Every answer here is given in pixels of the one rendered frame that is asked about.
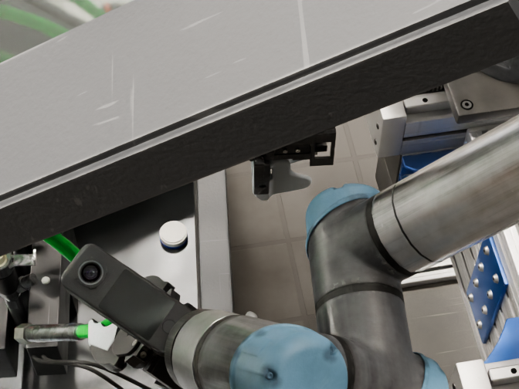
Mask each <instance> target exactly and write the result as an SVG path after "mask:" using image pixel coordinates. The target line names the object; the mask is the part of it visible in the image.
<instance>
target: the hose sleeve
mask: <svg viewBox="0 0 519 389"><path fill-rule="evenodd" d="M80 325H84V324H82V323H62V324H36V325H30V326H27V327H26V329H25V338H26V339H27V340H28V341H29V342H38V343H40V342H53V341H66V342H70V341H81V340H84V339H80V338H79V337H78V336H77V335H76V329H77V327H78V326H80Z"/></svg>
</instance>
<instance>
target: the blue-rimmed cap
mask: <svg viewBox="0 0 519 389"><path fill-rule="evenodd" d="M159 234H160V241H161V244H162V245H163V246H164V247H166V248H168V249H179V248H181V247H182V246H183V245H184V244H185V243H186V242H187V240H188V232H187V228H186V227H185V226H184V225H183V224H182V223H181V222H177V221H171V222H167V223H165V224H164V225H162V226H161V229H160V233H159Z"/></svg>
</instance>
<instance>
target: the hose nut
mask: <svg viewBox="0 0 519 389"><path fill-rule="evenodd" d="M30 325H32V324H31V323H22V324H20V325H19V326H17V327H16V328H15V332H14V339H15V340H17V341H18V342H19V343H20V344H31V343H32V342H29V341H28V340H27V339H26V338H25V329H26V327H27V326H30Z"/></svg>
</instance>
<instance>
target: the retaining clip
mask: <svg viewBox="0 0 519 389"><path fill-rule="evenodd" d="M10 256H11V259H13V262H10V264H9V266H8V267H9V268H10V269H11V268H12V267H13V266H36V265H34V263H33V260H32V259H33V254H26V255H10Z"/></svg>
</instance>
